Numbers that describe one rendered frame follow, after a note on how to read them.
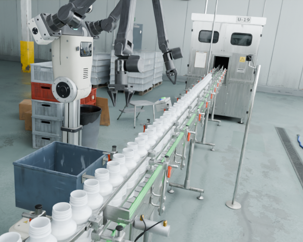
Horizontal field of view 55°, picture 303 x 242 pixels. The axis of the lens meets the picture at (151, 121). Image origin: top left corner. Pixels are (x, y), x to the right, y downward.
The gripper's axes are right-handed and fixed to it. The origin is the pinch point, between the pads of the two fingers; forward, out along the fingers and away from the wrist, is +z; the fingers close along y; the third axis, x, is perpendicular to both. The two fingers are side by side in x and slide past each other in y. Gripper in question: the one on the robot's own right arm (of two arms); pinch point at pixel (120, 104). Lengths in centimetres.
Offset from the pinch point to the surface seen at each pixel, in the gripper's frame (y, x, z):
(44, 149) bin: -41.8, -1.0, 24.2
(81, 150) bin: -27.3, 9.4, 25.3
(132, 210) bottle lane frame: 22, -39, 29
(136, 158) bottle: 19.7, -29.1, 15.2
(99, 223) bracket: 25, -64, 21
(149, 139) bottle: 18.2, -12.0, 12.2
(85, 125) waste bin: -128, 173, 41
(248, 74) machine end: 42, 495, -29
